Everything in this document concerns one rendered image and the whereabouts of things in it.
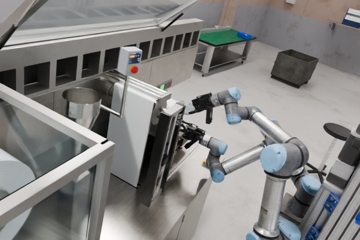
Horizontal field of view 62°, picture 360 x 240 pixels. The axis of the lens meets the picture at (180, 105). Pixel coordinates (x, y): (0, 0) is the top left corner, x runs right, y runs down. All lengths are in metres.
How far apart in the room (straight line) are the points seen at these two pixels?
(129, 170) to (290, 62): 6.20
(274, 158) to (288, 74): 6.28
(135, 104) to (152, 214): 0.56
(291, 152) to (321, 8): 10.26
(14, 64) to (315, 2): 10.82
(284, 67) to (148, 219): 6.37
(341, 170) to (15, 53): 1.48
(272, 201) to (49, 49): 1.12
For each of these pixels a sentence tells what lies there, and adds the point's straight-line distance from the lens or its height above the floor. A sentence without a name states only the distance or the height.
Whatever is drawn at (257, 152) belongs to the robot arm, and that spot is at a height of 1.21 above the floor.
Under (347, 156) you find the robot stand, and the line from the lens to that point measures 1.63.
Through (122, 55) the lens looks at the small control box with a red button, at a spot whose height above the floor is 1.68.
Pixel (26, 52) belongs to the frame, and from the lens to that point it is 1.25.
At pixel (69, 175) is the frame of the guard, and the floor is 1.59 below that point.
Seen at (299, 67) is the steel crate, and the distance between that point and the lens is 7.47.
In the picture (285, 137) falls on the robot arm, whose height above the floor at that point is 1.42.
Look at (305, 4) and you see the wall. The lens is 11.59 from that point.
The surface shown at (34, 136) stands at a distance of 0.83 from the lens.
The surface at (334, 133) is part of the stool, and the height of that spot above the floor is 0.70.
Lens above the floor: 2.05
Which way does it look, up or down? 25 degrees down
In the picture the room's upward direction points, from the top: 14 degrees clockwise
